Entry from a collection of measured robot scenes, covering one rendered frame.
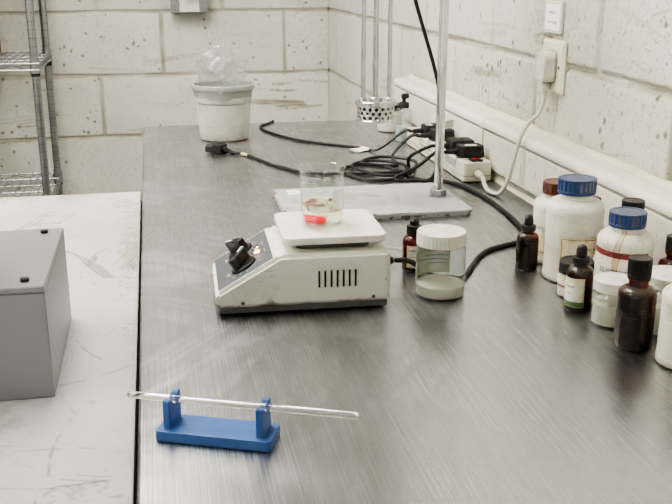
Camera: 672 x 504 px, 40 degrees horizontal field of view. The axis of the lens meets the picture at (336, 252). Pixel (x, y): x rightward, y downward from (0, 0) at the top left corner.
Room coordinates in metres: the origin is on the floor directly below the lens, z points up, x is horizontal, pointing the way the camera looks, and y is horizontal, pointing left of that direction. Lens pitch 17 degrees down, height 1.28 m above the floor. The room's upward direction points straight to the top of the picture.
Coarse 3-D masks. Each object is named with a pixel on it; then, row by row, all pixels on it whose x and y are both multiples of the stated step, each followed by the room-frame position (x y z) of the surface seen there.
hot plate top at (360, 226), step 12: (276, 216) 1.09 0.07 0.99; (288, 216) 1.09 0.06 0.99; (300, 216) 1.09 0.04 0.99; (348, 216) 1.09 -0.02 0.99; (360, 216) 1.09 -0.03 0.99; (372, 216) 1.09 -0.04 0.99; (288, 228) 1.03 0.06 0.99; (300, 228) 1.03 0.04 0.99; (348, 228) 1.03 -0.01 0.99; (360, 228) 1.03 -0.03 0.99; (372, 228) 1.03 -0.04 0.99; (288, 240) 0.99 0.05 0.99; (300, 240) 0.99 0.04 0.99; (312, 240) 0.99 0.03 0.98; (324, 240) 1.00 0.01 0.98; (336, 240) 1.00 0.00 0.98; (348, 240) 1.00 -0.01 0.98; (360, 240) 1.00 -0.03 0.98; (372, 240) 1.01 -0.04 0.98
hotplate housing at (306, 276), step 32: (288, 256) 0.99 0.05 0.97; (320, 256) 1.00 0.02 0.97; (352, 256) 1.00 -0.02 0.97; (384, 256) 1.00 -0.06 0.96; (224, 288) 0.98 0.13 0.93; (256, 288) 0.98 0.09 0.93; (288, 288) 0.99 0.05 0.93; (320, 288) 0.99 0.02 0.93; (352, 288) 1.00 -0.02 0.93; (384, 288) 1.00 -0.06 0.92
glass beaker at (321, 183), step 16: (304, 176) 1.04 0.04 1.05; (320, 176) 1.02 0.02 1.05; (336, 176) 1.03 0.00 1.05; (304, 192) 1.04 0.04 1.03; (320, 192) 1.02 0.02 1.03; (336, 192) 1.03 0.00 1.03; (304, 208) 1.04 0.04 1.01; (320, 208) 1.02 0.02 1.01; (336, 208) 1.03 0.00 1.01; (304, 224) 1.04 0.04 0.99; (320, 224) 1.02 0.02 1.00; (336, 224) 1.03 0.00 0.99
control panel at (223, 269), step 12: (252, 240) 1.09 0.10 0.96; (264, 240) 1.06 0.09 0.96; (228, 252) 1.09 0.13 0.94; (252, 252) 1.04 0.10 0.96; (264, 252) 1.02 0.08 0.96; (216, 264) 1.07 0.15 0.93; (228, 264) 1.05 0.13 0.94; (252, 264) 1.00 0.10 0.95; (228, 276) 1.01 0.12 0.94; (240, 276) 0.99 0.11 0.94
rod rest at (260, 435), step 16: (176, 416) 0.71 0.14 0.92; (192, 416) 0.72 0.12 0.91; (256, 416) 0.68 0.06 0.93; (160, 432) 0.69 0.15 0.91; (176, 432) 0.69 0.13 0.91; (192, 432) 0.69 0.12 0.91; (208, 432) 0.69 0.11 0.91; (224, 432) 0.69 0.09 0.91; (240, 432) 0.69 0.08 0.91; (256, 432) 0.68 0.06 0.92; (272, 432) 0.69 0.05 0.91; (240, 448) 0.68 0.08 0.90; (256, 448) 0.67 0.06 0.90
